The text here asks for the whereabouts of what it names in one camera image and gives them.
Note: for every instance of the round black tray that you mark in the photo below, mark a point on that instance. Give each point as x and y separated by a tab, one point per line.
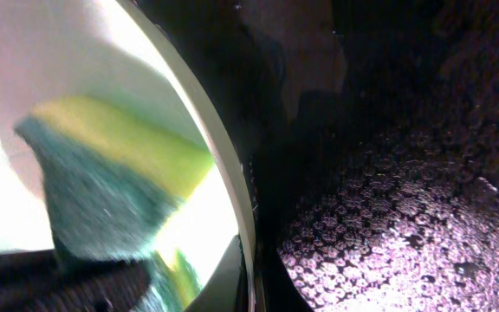
375	164

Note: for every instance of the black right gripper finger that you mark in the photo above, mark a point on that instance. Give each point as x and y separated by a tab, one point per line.
227	290

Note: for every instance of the green plate front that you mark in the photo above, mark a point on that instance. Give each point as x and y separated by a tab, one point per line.
110	51

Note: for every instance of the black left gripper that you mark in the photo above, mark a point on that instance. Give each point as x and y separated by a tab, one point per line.
32	281

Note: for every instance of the green yellow sponge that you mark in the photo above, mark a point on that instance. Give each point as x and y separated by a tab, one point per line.
111	182

